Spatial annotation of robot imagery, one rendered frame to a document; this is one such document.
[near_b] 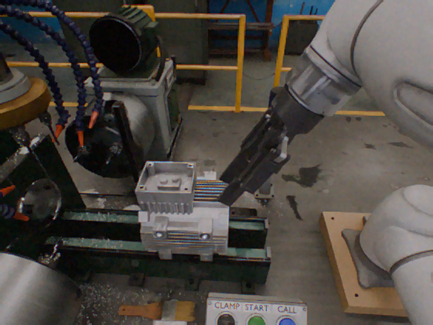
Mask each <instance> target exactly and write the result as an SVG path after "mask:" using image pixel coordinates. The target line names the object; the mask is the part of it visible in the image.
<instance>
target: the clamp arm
mask: <svg viewBox="0 0 433 325"><path fill-rule="evenodd" d="M112 108H113V110H112V114H113V115H114V116H115V120H116V122H117V124H118V128H119V131H120V136H121V141H122V142H123V145H124V149H125V151H126V156H127V160H126V162H127V163H129V166H130V169H131V172H132V178H133V180H134V182H135V183H138V182H139V178H140V175H141V172H142V170H141V167H140V164H139V158H138V154H137V151H136V148H135V143H134V141H133V135H132V132H131V128H130V125H129V121H128V115H127V112H126V108H125V106H124V102H123V101H116V102H115V103H114V104H113V106H112Z"/></svg>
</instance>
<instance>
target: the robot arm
mask: <svg viewBox="0 0 433 325"><path fill-rule="evenodd" d="M285 83H286V84H285V85H284V87H283V88H282V89H281V90H280V91H279V92H278V94H277V95H276V97H275V98H273V100H272V101H271V107H269V108H268V109H267V110H266V112H265V113H264V116H263V117H262V118H261V119H260V120H259V122H258V123H257V125H255V126H254V127H253V129H252V130H251V131H250V133H249V134H248V135H247V137H246V138H245V139H244V140H243V141H242V143H241V144H240V148H242V149H241V150H240V151H239V152H238V156H235V159H234V160H233V161H232V162H231V163H230V164H229V165H228V167H227V168H226V170H224V171H223V172H222V174H221V175H220V180H221V181H223V182H225V183H227V184H228V186H227V188H226V189H225V190H224V191H223V192H222V193H221V194H220V195H219V196H218V198H217V201H219V202H220V203H222V204H225V205H227V206H228V207H231V206H232V205H233V203H234V202H235V201H236V200H237V199H238V198H239V197H240V196H241V195H242V194H243V193H244V192H245V191H246V192H248V193H252V194H253V193H255V192H256V191H257V189H258V188H259V187H260V186H262V185H263V184H264V183H265V181H266V180H267V179H268V178H270V177H271V176H272V175H273V173H274V172H275V171H276V170H278V169H279V168H280V166H282V165H283V164H285V163H287V162H288V161H289V160H290V158H291V156H290V155H289V154H288V153H287V146H288V145H290V144H291V142H292V141H293V139H294V137H295V135H297V134H303V135H306V134H308V133H310V131H311V130H313V129H314V127H315V126H317V124H318V123H320V121H321V120H322V119H324V117H325V115H326V116H332V115H334V114H335V113H336V112H337V111H338V110H339V109H340V108H341V107H342V106H343V105H344V104H345V103H346V102H347V101H348V100H349V99H350V98H351V97H352V96H353V95H354V94H357V92H358V91H359V90H360V88H361V87H362V86H363V89H364V90H365V91H366V92H367V94H368V95H369V96H370V99H371V100H372V101H373V103H375V104H376V106H377V107H378V108H379V109H380V110H381V111H382V112H383V113H384V115H385V116H386V117H388V118H389V119H390V121H391V122H392V123H393V124H395V125H396V126H397V128H399V129H400V130H401V131H402V132H403V133H404V134H405V135H406V136H407V137H408V138H410V139H411V140H413V141H414V142H416V144H417V145H420V146H421V147H423V149H425V150H427V151H429V152H431V153H432V154H433V0H335V1H334V4H333V5H332V7H331V8H330V10H329V11H328V13H327V14H326V16H325V18H324V19H323V20H322V24H321V26H320V28H319V30H318V32H317V33H316V35H315V38H314V39H313V41H311V42H310V44H309V47H307V48H305V50H304V51H303V54H302V55H301V56H300V57H299V59H298V60H297V62H296V63H295V65H293V66H292V68H291V70H290V71H289V72H288V73H287V74H286V75H285ZM247 142H248V143H247ZM265 146H266V147H267V148H265ZM247 160H249V161H250V162H249V161H247ZM242 173H243V174H242ZM241 174H242V175H241ZM240 175H241V176H240ZM239 176H240V177H239ZM362 220H363V226H364V227H363V230H362V231H356V230H352V229H349V228H345V229H343V230H342V232H341V236H342V237H343V239H344V240H345V241H346V245H347V247H348V249H349V253H350V254H351V257H352V258H351V259H352V260H353V264H354V266H355V268H356V272H357V282H358V284H359V286H361V287H363V288H364V289H369V288H372V287H376V286H379V287H396V290H397V294H398V297H399V299H400V301H401V303H402V305H403V307H404V312H405V313H406V314H407V317H408V319H409V320H410V321H411V325H433V186H428V185H412V186H407V187H401V188H400V189H398V190H396V191H393V192H391V193H390V194H389V195H387V196H386V197H385V198H383V199H382V201H381V202H379V204H378V205H377V206H376V207H375V208H374V210H373V212H372V213H371V215H366V216H363V219H362Z"/></svg>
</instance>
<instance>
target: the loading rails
mask: <svg viewBox="0 0 433 325"><path fill-rule="evenodd" d="M71 212H72V213H71ZM81 212H83V213H81ZM87 212H88V214H87ZM95 212H96V213H95ZM98 212H100V214H101V215H99V214H98ZM113 212H114V213H113ZM138 212H139V210H120V209H107V208H92V207H65V213H67V214H68V213H71V214H69V215H70V217H69V215H67V214H65V215H63V216H62V217H61V218H60V220H61V221H62V222H63V224H64V225H65V228H66V229H67V230H68V231H69V233H70V235H71V236H72V239H71V240H72V241H71V240H70V238H58V237H51V239H52V240H50V242H51V243H52V244H50V242H49V239H50V237H48V239H47V242H46V243H44V244H41V245H40V246H39V248H40V249H41V250H42V251H43V253H50V252H51V253H52V252H53V251H54V248H55V246H56V243H58V241H59V240H62V239H63V240H62V241H63V242H64V241H65V240H66V242H65V244H64V243H62V245H61V247H60V250H59V251H56V253H58V254H59V253H60V254H61V255H62V256H63V257H64V258H65V259H66V261H67V263H68V264H70V266H71V267H72V268H73V270H74V271H77V274H76V275H75V277H74V278H73V280H74V282H78V283H89V281H90V278H91V277H92V274H93V272H99V273H111V274H121V275H130V280H129V282H128V284H129V286H130V287H143V285H144V281H145V277H146V276H153V277H164V278H176V279H185V283H184V284H185V290H194V291H199V281H200V280H208V281H219V282H241V294H248V295H255V293H256V287H255V284H260V283H263V284H265V283H266V281H267V277H268V273H269V270H270V265H271V247H266V250H264V244H265V241H266V237H267V234H268V217H256V216H229V218H228V238H227V255H219V253H213V260H212V261H200V255H191V254H173V256H172V259H160V257H159V251H156V252H154V251H148V250H146V249H145V248H144V247H143V244H142V242H141V222H138ZM107 213H108V215H107ZM111 213H112V214H113V215H112V214H111ZM81 214H82V215H83V216H82V215H81ZM91 214H92V215H91ZM115 214H116V215H115ZM132 214H133V215H132ZM75 215H76V216H75ZM98 215H99V216H98ZM103 215H104V216H105V217H106V218H104V216H103ZM111 215H112V216H111ZM123 215H124V216H123ZM130 215H131V216H130ZM65 216H66V217H65ZM72 216H73V217H76V218H75V219H74V218H73V219H72V220H71V217H72ZM78 216H80V217H81V219H80V218H79V217H78ZM93 216H94V217H93ZM102 216H103V217H102ZM108 216H109V217H108ZM117 216H118V217H119V216H120V217H119V218H118V217H117ZM122 216H123V217H122ZM129 216H130V217H129ZM101 217H102V218H101ZM132 217H133V218H132ZM82 218H83V219H85V218H86V219H85V220H83V219H82ZM96 218H97V219H96ZM111 218H113V220H111ZM123 218H124V219H123ZM130 218H131V219H130ZM99 219H103V221H101V220H99ZM104 219H106V220H104ZM109 219H110V220H109ZM120 219H121V220H120ZM125 219H127V220H125ZM129 219H130V220H129ZM114 220H115V221H114ZM107 221H108V222H107ZM73 237H74V238H73ZM79 237H80V238H79ZM103 237H104V240H103ZM81 238H82V241H84V242H82V241H81ZM88 238H89V239H90V240H89V239H88ZM95 238H96V241H95V240H92V239H95ZM74 239H75V240H76V239H77V240H76V241H74ZM116 239H117V240H116ZM54 240H55V241H54ZM97 240H98V241H97ZM105 240H106V242H105ZM53 241H54V243H53ZM67 241H68V243H67ZM93 241H94V243H93ZM99 241H101V242H99ZM75 242H76V244H75ZM77 242H78V243H77ZM95 242H96V243H97V246H96V243H95ZM113 242H115V243H117V245H116V244H115V243H113ZM66 243H67V245H66ZM71 243H72V244H71ZM92 243H93V244H92ZM68 244H69V245H68ZM78 244H80V245H81V246H80V245H78ZM105 245H106V246H107V247H106V246H105ZM121 245H122V246H121ZM89 246H90V247H89ZM99 246H100V248H99Z"/></svg>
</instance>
